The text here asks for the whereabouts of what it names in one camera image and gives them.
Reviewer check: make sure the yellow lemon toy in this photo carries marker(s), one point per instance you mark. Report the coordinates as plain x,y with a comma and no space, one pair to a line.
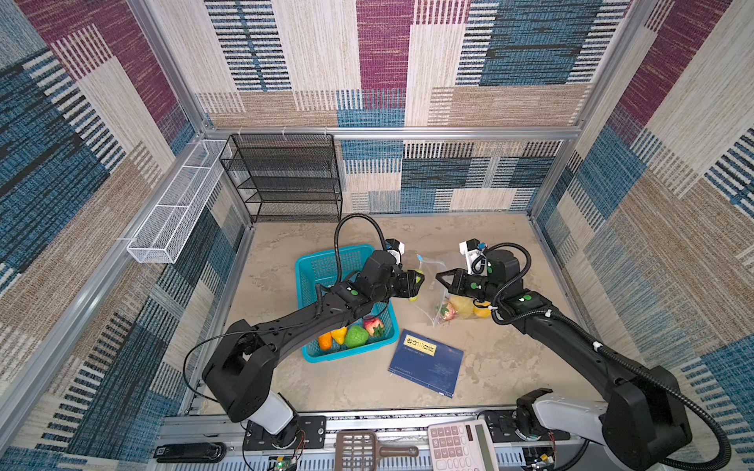
482,309

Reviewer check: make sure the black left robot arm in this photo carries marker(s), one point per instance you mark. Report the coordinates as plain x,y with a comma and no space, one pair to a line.
239,373

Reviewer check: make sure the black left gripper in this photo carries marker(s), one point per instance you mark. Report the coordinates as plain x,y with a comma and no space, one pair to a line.
398,274

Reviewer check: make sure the yellow pepper toy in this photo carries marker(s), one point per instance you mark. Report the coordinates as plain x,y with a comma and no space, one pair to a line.
339,336

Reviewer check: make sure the green apple toy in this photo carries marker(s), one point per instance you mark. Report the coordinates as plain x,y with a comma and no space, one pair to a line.
356,337

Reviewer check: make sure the brown slotted spatula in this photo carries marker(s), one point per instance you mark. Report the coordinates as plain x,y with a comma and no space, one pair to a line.
361,450

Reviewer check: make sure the white wire mesh tray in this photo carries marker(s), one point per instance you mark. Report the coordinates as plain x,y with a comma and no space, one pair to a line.
169,224

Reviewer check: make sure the red strawberry toy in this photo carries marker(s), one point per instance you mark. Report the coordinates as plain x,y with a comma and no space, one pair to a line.
447,312

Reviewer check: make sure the black wire shelf rack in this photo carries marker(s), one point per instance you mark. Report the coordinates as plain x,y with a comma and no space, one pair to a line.
285,178

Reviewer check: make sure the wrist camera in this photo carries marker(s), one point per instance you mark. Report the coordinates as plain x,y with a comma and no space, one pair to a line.
473,251
396,249

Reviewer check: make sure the beige potato toy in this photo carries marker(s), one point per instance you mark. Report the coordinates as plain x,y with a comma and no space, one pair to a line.
463,307

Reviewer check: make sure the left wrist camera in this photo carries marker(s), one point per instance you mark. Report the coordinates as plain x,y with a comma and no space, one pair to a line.
396,249

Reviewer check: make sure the clear zip top bag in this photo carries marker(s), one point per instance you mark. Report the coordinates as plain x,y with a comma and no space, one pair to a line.
432,294

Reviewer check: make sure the blue booklet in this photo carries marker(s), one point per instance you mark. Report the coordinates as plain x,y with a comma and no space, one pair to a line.
428,363

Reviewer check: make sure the black stapler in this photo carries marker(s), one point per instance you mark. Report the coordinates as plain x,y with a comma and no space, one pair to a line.
194,453

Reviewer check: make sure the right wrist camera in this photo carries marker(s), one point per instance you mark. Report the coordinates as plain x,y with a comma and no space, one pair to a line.
473,251

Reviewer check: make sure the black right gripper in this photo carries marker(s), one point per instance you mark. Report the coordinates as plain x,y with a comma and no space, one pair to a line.
457,286

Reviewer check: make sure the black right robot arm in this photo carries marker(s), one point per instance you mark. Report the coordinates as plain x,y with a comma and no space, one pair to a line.
642,419

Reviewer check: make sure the teal plastic basket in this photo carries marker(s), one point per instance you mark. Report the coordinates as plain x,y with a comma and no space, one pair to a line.
315,273

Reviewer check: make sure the pink calculator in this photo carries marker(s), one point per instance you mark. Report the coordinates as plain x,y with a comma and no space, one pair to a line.
460,446

